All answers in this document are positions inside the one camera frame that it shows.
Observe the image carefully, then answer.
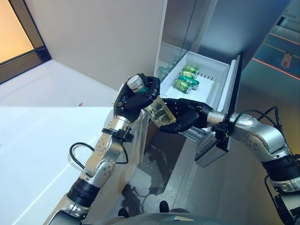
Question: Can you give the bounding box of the robot left leg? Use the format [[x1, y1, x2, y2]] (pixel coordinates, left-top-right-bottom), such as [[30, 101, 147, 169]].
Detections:
[[118, 201, 129, 218]]

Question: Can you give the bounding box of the tall white cabinet panel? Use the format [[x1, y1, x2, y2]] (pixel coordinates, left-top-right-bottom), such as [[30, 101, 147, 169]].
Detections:
[[23, 0, 169, 99]]

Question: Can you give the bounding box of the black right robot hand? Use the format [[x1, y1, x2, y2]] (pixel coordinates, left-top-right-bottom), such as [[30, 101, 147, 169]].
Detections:
[[158, 97, 214, 135]]

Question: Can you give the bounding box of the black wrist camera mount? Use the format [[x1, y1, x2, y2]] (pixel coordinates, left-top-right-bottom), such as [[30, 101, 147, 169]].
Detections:
[[102, 127, 135, 143], [211, 112, 232, 142]]

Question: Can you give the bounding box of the robot right leg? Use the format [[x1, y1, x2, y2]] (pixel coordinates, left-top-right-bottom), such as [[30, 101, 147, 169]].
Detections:
[[158, 200, 170, 214]]

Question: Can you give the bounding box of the robot leg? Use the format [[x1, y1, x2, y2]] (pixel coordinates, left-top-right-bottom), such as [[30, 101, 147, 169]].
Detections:
[[158, 200, 170, 214], [118, 201, 129, 218]]

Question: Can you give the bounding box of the grey robot torso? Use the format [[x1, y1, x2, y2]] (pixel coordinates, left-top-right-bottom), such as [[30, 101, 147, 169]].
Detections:
[[109, 205, 192, 225]]

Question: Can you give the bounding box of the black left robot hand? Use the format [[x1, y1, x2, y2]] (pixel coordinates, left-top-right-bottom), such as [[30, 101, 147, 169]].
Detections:
[[113, 74, 162, 123]]

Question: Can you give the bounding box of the steel fridge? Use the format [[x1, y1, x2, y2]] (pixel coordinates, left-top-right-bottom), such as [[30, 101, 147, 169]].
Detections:
[[153, 0, 243, 169]]

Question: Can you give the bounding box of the pull-out fridge drawer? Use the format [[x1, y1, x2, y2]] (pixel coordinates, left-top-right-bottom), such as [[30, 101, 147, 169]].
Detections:
[[160, 52, 242, 169]]

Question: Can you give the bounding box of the white counter cabinet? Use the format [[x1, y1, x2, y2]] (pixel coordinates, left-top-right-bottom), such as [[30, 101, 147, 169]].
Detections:
[[0, 60, 152, 225]]

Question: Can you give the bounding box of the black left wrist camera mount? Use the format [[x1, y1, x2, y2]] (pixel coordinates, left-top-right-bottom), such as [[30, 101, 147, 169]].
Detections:
[[102, 127, 135, 143]]

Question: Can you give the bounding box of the glass partition with red lines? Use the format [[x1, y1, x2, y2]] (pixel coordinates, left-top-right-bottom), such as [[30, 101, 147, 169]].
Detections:
[[241, 0, 300, 82]]

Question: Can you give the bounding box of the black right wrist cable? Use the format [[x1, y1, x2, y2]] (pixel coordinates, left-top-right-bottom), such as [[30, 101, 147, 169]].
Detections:
[[250, 105, 288, 141]]

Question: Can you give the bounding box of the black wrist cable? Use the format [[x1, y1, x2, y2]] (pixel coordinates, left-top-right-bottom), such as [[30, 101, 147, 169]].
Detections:
[[250, 105, 288, 141], [68, 140, 129, 175]]

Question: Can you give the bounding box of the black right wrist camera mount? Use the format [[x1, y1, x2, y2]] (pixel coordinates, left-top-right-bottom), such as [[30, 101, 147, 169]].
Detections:
[[211, 112, 232, 142]]

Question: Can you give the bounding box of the dark framed window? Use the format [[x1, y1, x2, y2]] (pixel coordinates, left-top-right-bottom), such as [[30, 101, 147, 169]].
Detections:
[[0, 0, 53, 85]]

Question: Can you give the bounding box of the jasmine tea bottle green label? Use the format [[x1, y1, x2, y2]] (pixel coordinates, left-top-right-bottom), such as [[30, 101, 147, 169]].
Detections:
[[126, 74, 177, 129]]

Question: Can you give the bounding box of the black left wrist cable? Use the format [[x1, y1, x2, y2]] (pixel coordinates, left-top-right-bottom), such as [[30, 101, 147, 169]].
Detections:
[[68, 140, 129, 175]]

